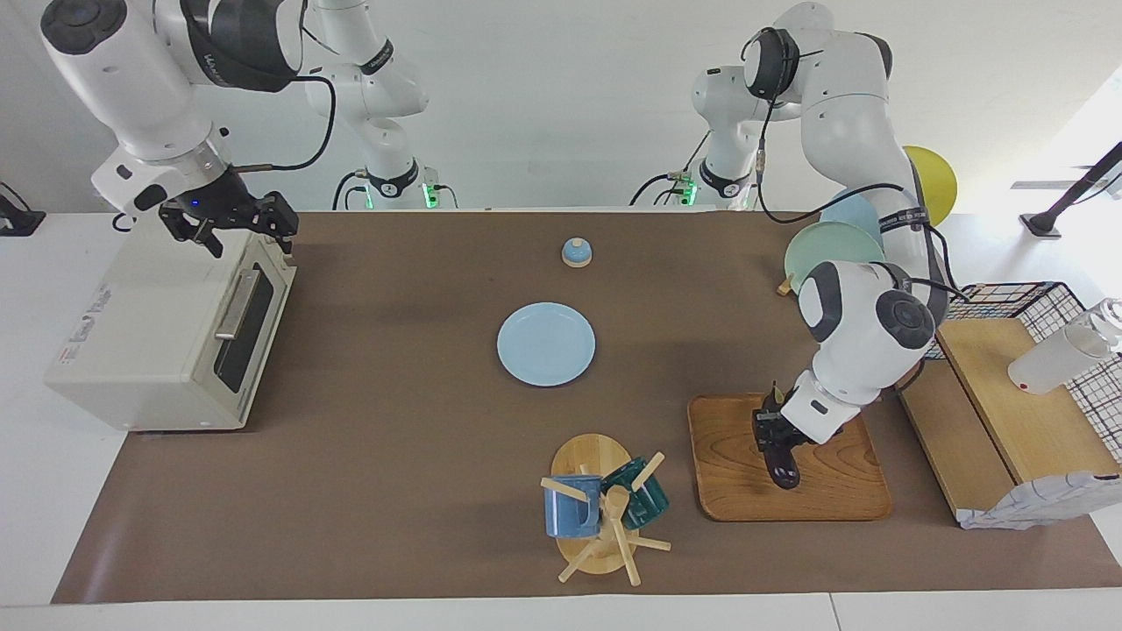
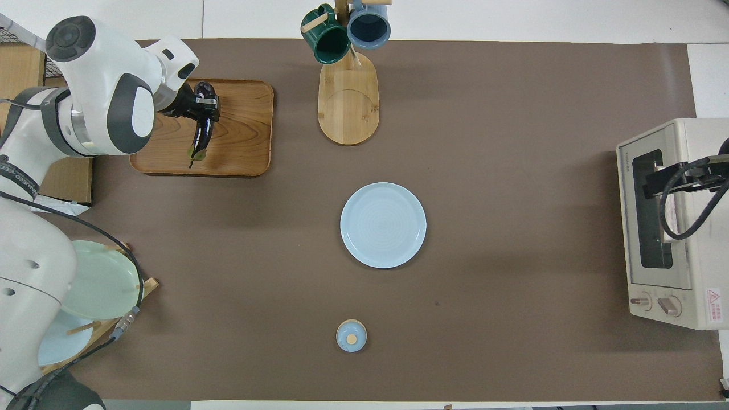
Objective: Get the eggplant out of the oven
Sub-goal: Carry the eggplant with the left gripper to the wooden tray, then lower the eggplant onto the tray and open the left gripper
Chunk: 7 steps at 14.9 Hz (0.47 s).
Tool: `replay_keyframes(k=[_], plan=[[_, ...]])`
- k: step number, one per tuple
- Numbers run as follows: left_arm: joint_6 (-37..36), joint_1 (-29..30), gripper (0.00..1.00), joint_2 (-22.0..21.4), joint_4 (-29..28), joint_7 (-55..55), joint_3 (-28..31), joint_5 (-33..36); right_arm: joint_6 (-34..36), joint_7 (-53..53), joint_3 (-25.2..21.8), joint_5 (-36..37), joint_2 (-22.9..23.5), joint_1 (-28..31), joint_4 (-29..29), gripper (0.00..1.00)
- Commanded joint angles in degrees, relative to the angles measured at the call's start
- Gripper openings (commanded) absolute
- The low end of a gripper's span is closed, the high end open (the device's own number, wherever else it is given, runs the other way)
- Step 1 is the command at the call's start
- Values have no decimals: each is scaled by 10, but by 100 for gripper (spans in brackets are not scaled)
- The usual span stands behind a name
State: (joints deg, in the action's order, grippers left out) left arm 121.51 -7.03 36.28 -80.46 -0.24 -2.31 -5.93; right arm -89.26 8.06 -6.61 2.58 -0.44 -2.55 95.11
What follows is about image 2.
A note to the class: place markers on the white patterned cloth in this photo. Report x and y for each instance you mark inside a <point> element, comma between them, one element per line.
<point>23,35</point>

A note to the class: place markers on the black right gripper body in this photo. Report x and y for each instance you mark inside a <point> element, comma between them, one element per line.
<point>709,171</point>

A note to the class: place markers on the wooden mug tree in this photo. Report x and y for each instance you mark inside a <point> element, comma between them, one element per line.
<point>347,108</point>

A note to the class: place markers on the dark green mug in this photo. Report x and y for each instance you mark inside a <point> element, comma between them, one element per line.
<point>327,42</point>

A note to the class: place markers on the pale green plate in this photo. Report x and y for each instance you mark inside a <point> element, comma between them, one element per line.
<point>102,285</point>

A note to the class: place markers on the blue mug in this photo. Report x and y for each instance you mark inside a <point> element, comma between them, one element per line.
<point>368,25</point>

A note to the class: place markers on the wooden serving tray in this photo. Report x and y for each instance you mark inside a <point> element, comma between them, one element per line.
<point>245,131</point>

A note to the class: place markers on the cream toaster oven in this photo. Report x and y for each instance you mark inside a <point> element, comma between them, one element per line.
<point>706,273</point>

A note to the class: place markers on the brown table mat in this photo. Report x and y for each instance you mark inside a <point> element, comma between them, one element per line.
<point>484,228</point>

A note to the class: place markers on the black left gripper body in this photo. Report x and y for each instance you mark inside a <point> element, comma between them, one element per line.
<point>185,102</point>

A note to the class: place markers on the dark purple eggplant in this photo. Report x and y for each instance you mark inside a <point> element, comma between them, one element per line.
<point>202,139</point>

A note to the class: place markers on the wooden plate rack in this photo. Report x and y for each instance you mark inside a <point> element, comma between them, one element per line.
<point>149,283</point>

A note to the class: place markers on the wooden shelf box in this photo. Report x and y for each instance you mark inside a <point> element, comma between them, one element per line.
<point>68,182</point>

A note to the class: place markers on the silver oven knob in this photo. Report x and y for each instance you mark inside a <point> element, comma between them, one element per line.
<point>670,306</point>
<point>642,301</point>

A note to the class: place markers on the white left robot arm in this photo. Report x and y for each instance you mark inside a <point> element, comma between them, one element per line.
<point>102,97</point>

